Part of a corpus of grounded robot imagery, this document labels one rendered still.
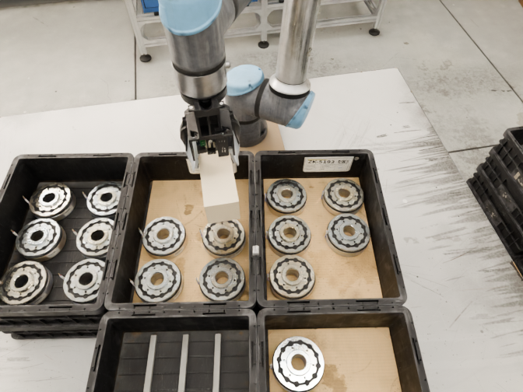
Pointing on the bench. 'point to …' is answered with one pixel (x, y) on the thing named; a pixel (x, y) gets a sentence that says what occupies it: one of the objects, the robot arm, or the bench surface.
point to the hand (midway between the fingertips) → (214, 158)
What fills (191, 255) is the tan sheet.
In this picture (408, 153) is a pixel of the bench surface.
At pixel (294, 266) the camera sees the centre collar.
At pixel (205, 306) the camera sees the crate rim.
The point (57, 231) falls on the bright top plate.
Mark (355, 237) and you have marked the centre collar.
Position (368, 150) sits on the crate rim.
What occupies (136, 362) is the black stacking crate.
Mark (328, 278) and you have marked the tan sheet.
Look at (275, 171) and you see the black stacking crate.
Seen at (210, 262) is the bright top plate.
